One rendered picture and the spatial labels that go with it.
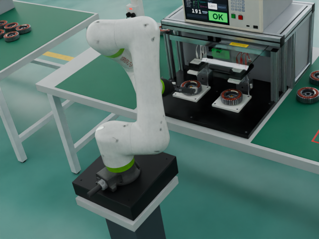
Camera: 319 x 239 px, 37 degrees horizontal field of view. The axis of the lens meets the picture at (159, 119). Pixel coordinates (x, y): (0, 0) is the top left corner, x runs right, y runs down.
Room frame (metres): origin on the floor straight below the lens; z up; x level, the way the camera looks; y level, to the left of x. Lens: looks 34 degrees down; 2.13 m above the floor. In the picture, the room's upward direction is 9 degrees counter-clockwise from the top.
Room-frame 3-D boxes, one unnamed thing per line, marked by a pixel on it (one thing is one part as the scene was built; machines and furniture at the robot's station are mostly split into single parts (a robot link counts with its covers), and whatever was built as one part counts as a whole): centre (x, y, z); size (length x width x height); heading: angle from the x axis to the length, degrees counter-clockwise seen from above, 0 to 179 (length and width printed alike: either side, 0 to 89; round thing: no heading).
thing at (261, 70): (2.31, -0.45, 0.92); 0.66 x 0.01 x 0.30; 50
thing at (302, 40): (2.21, -0.79, 0.91); 0.28 x 0.03 x 0.32; 140
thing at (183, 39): (2.19, -0.35, 1.03); 0.62 x 0.01 x 0.03; 50
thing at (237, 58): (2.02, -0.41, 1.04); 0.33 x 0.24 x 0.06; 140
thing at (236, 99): (2.04, -0.38, 0.80); 0.11 x 0.11 x 0.04
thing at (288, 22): (2.36, -0.49, 1.09); 0.68 x 0.44 x 0.05; 50
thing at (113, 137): (1.54, 0.18, 0.99); 0.16 x 0.13 x 0.19; 75
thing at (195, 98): (2.19, -0.20, 0.78); 0.15 x 0.15 x 0.01; 50
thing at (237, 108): (2.04, -0.38, 0.78); 0.15 x 0.15 x 0.01; 50
